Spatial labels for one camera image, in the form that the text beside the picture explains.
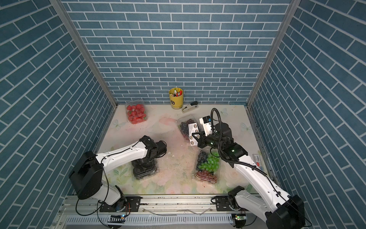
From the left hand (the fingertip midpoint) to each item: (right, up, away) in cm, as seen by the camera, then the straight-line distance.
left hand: (137, 159), depth 80 cm
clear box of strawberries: (-12, +29, +28) cm, 42 cm away
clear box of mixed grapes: (+40, -4, +1) cm, 40 cm away
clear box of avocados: (+3, -6, +2) cm, 7 cm away
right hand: (+32, +15, -7) cm, 36 cm away
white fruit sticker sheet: (+31, +19, -8) cm, 37 cm away
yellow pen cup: (+19, +39, +29) cm, 52 cm away
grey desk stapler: (+32, +34, +35) cm, 58 cm away
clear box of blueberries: (+24, +20, +24) cm, 40 cm away
